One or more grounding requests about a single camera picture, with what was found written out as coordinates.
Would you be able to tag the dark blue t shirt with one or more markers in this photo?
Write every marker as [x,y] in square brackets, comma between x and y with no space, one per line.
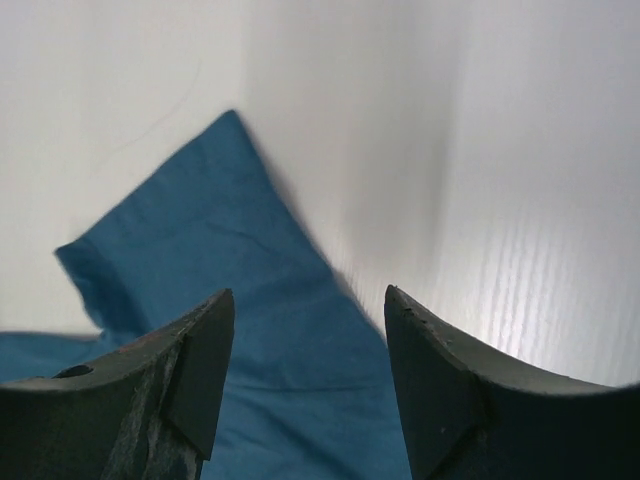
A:
[309,391]

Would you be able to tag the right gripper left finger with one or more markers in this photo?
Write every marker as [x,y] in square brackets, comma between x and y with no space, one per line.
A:
[148,410]

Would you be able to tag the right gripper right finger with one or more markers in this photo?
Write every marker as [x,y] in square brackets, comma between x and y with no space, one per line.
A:
[470,411]

